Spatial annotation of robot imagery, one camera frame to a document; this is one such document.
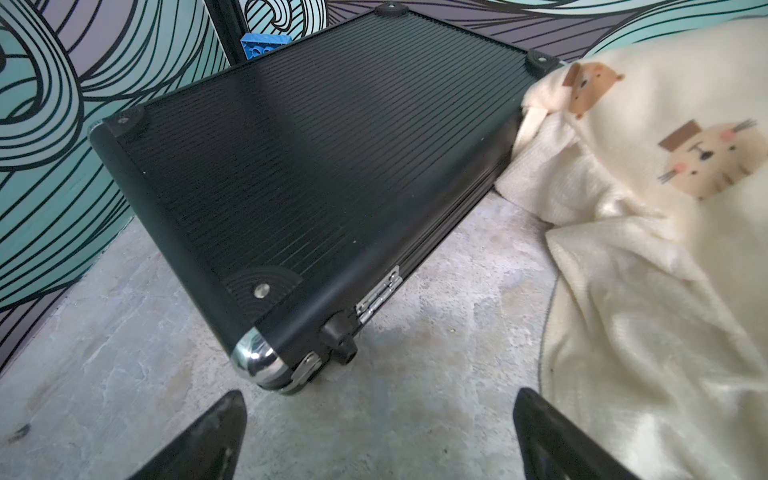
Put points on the blue plastic clip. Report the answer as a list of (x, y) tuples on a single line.
[(255, 45)]

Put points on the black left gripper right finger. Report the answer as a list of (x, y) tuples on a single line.
[(552, 447)]

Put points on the black ribbed hard case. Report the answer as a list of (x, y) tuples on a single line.
[(293, 194)]

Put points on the black corner frame post left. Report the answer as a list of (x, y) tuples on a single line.
[(230, 26)]

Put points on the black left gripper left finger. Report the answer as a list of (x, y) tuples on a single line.
[(209, 448)]

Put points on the cream bear print pillow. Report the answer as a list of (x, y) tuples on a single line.
[(649, 162)]

